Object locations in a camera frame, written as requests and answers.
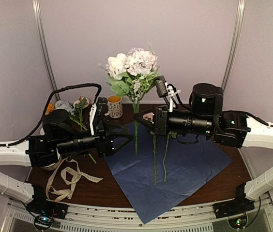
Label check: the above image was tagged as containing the blue tissue paper sheet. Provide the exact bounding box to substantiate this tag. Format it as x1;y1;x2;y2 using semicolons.
105;125;232;224

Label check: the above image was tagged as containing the pink fake flower stem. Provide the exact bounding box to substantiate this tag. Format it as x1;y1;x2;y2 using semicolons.
143;113;177;187

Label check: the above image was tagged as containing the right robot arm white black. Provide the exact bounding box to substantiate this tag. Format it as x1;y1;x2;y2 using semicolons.
134;83;273;214

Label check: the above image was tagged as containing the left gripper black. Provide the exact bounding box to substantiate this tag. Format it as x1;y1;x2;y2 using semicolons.
55;119;134;158

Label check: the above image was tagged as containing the white hydrangea fake flower bunch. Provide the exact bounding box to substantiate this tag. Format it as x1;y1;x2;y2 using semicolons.
99;45;160;157

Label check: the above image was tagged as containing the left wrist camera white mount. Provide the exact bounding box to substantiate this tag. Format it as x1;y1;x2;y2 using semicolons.
89;97;108;136

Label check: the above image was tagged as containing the floral mug yellow inside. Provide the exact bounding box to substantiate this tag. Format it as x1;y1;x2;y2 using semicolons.
105;95;123;119

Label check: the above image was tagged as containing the orange fake flower stem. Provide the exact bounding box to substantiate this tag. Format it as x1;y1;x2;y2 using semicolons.
45;102;55;115

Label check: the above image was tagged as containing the left vertical aluminium rail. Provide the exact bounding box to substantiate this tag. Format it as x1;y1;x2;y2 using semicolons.
32;0;57;91

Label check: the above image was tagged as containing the vertical aluminium rail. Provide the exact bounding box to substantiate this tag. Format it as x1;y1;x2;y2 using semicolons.
32;0;57;91
221;0;245;92

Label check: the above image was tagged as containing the cream printed ribbon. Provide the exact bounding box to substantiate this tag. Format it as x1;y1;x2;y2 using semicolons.
45;159;103;202

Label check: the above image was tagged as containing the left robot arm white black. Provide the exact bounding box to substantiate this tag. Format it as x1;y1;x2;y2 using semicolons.
0;83;134;215

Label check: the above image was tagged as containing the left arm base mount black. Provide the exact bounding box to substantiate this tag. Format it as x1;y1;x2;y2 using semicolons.
23;185;68;232

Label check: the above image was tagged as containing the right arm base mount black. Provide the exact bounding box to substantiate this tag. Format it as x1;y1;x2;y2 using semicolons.
213;183;255;219

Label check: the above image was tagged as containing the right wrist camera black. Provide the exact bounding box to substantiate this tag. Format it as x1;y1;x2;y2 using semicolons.
154;75;182;113

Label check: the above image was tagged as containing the right vertical aluminium rail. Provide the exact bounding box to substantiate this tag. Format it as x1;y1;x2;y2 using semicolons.
221;0;245;92

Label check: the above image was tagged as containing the scalloped white bowl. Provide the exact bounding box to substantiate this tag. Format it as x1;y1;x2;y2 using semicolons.
42;158;62;171

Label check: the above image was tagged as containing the front aluminium frame rail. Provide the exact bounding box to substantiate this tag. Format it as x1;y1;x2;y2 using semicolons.
5;193;273;232

